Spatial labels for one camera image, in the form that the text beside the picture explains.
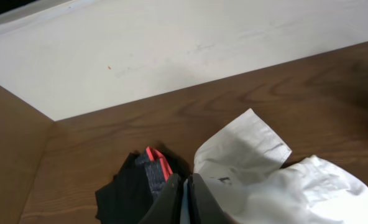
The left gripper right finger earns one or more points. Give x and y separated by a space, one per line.
203 207

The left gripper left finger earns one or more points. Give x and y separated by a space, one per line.
167 207

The white printed t-shirt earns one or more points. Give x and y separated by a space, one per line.
243 166

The black shorts with red waistband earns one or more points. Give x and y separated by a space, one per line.
137 185

